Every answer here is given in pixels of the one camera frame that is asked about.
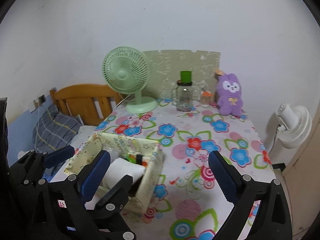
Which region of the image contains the floral tablecloth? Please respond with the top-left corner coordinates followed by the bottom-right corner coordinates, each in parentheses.
top-left (92, 100), bottom-right (275, 239)

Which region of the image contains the wooden chair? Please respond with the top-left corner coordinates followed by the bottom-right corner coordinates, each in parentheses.
top-left (50, 84), bottom-right (121, 126)

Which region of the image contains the toothpick jar orange lid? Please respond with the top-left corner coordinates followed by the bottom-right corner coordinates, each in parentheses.
top-left (200, 90), bottom-right (214, 107)

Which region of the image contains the green desk fan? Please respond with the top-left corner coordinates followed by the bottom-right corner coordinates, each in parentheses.
top-left (102, 47), bottom-right (157, 114)

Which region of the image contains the glass mason jar mug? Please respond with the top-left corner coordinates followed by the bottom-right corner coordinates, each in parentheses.
top-left (171, 80), bottom-right (201, 112)

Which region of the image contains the beige door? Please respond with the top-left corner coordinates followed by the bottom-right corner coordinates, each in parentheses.
top-left (284, 111), bottom-right (319, 239)

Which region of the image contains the yellow fabric storage box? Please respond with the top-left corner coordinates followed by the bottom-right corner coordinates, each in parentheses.
top-left (64, 132), bottom-right (163, 214)

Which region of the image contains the green orange tissue pack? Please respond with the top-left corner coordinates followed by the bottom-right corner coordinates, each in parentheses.
top-left (125, 153), bottom-right (151, 167)

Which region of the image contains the green patterned board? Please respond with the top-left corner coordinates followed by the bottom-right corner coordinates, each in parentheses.
top-left (142, 50), bottom-right (220, 101)

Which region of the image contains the white standing fan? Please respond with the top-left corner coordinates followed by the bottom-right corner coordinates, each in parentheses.
top-left (275, 102), bottom-right (312, 150)

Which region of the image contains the blue plaid pillow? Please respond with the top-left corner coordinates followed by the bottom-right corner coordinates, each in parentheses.
top-left (33, 104), bottom-right (83, 153)

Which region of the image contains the wall power socket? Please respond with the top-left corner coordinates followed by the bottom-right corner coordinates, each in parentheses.
top-left (39, 95), bottom-right (46, 105)

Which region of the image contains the green cup on jar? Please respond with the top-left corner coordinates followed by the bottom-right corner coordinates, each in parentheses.
top-left (180, 70), bottom-right (192, 83)

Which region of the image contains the purple plush bunny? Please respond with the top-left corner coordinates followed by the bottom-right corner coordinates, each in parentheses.
top-left (216, 73), bottom-right (244, 116)

